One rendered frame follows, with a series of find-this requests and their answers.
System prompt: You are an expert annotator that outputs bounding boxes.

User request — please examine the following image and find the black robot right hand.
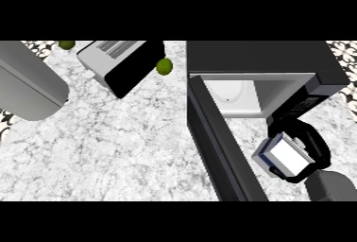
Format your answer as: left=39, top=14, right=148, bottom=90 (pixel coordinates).
left=266, top=115, right=334, bottom=184

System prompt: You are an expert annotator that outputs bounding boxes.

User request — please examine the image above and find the white and blue milk carton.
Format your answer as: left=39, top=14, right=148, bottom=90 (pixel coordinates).
left=251, top=131, right=318, bottom=178

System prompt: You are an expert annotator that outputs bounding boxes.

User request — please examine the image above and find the black microwave door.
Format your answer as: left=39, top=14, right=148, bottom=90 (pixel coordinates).
left=186, top=75, right=271, bottom=202

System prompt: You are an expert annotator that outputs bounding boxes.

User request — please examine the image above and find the black microwave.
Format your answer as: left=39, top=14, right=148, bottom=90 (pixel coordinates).
left=188, top=41, right=352, bottom=120

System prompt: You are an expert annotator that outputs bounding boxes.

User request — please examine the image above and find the green lime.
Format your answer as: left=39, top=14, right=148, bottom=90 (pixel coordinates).
left=156, top=58, right=175, bottom=77
left=58, top=41, right=77, bottom=51

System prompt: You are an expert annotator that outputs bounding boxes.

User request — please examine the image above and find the silver and black toaster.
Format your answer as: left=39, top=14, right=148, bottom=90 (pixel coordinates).
left=76, top=41, right=167, bottom=100

